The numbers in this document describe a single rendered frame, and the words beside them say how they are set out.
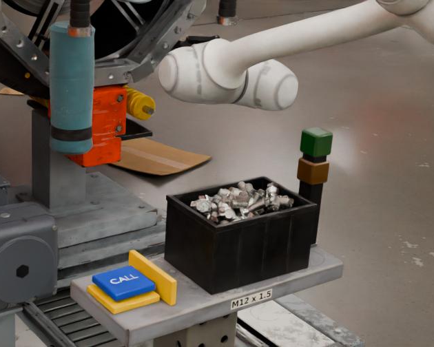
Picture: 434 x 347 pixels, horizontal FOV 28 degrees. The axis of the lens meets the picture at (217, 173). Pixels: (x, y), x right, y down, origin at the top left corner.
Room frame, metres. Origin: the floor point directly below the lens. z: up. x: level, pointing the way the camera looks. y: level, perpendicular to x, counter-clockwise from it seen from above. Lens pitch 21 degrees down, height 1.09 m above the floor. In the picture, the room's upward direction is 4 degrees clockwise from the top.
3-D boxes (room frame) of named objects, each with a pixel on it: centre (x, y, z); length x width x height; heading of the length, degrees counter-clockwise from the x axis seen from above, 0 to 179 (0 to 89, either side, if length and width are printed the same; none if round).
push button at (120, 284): (1.14, 0.13, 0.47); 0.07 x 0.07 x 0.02; 39
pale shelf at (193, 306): (1.25, -0.01, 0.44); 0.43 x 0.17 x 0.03; 129
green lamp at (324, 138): (1.37, -0.16, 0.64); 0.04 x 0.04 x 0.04; 39
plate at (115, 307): (1.14, 0.13, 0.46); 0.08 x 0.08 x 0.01; 39
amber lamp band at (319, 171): (1.37, -0.16, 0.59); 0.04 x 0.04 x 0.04; 39
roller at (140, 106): (2.00, 0.25, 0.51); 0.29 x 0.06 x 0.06; 39
